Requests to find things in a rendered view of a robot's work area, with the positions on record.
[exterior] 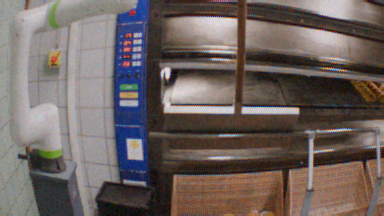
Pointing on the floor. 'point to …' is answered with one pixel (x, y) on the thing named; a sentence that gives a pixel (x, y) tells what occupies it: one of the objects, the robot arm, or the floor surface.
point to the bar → (287, 137)
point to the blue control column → (133, 113)
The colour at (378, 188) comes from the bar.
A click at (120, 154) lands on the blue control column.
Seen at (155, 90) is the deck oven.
